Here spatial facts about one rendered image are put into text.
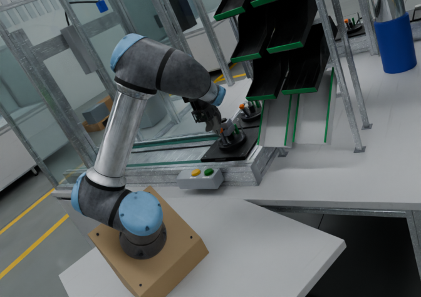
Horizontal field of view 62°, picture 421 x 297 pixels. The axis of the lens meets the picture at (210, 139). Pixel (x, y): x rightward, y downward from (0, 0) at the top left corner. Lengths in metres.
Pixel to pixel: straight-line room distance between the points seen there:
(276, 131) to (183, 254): 0.59
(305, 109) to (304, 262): 0.58
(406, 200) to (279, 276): 0.44
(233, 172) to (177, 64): 0.70
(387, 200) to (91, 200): 0.88
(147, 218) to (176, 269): 0.27
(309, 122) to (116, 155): 0.73
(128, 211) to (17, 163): 5.43
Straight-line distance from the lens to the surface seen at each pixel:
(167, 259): 1.19
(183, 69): 0.88
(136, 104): 0.94
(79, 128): 2.31
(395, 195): 1.24
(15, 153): 6.37
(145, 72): 0.90
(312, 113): 1.37
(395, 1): 1.97
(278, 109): 1.43
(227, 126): 1.55
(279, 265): 1.11
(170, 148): 2.01
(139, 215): 0.99
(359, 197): 1.25
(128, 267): 1.19
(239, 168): 1.43
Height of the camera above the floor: 1.65
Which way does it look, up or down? 23 degrees down
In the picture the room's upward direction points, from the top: 25 degrees counter-clockwise
